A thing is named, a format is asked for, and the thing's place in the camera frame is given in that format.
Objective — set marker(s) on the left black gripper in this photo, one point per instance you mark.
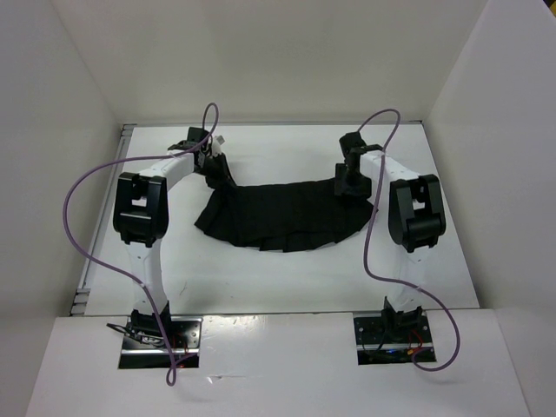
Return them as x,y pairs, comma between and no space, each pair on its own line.
223,178

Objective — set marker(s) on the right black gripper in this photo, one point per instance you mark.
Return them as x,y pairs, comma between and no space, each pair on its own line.
341,185

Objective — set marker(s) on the black skirt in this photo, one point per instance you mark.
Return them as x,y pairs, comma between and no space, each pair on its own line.
290,217

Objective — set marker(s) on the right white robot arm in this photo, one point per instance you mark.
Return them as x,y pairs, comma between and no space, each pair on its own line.
409,203

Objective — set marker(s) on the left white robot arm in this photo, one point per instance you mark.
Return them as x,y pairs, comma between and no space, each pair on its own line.
141,218

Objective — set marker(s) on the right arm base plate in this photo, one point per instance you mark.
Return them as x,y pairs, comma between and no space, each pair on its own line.
375,346

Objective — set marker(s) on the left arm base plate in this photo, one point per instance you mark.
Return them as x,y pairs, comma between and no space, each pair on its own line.
151,353

